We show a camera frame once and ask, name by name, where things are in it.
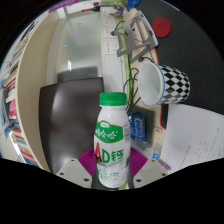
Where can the black white checkered mug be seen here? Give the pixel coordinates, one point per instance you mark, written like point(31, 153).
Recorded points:
point(170, 85)

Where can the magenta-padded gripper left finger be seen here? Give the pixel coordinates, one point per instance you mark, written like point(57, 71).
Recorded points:
point(71, 170)

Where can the small clear plastic bottle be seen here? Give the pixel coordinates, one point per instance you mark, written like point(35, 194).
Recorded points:
point(156, 151)

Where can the white wall socket strip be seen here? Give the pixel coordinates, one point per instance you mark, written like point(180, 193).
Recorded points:
point(111, 50)

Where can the white paper sheet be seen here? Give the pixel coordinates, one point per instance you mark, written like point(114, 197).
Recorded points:
point(195, 133)

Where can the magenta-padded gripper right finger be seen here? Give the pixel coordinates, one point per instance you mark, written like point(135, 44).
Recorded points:
point(151, 171)

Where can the dark monitor screen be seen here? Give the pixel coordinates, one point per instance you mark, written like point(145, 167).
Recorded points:
point(68, 123)

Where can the white drink bottle green cap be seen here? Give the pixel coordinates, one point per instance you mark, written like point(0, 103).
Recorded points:
point(111, 140)

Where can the bookshelf with books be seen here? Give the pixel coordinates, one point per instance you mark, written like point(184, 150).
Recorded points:
point(11, 110)

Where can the dark grey desk mat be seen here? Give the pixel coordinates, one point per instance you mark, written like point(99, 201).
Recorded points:
point(196, 50)

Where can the flat round red coaster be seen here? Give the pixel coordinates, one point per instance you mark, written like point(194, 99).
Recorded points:
point(162, 27)

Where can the blue snack packet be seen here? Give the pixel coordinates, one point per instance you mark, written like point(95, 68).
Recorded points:
point(137, 126)

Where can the grey metal laptop stand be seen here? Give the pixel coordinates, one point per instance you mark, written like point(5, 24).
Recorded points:
point(138, 35)

